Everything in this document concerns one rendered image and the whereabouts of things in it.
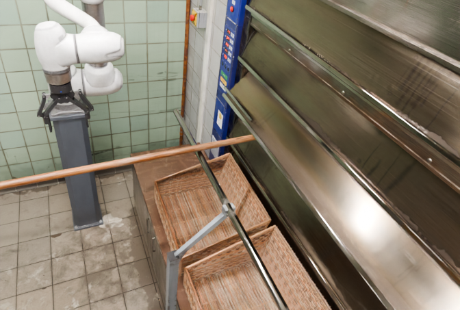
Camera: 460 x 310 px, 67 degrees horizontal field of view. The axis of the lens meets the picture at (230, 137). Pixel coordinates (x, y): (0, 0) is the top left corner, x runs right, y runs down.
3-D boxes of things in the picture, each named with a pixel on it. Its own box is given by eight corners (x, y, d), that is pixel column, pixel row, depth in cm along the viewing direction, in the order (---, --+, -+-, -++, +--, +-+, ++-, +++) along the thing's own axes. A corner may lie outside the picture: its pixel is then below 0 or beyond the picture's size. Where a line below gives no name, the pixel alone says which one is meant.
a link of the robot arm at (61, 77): (42, 61, 126) (46, 76, 129) (42, 72, 119) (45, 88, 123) (69, 59, 129) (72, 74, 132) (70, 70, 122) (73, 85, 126)
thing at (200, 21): (201, 22, 231) (202, 7, 225) (207, 28, 224) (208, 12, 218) (190, 22, 228) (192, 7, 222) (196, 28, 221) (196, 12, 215)
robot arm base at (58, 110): (42, 101, 206) (40, 93, 203) (82, 97, 215) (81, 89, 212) (43, 118, 193) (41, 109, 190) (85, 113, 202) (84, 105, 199)
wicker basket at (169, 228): (225, 183, 231) (231, 150, 214) (263, 252, 191) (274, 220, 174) (152, 198, 212) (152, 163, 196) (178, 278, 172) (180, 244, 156)
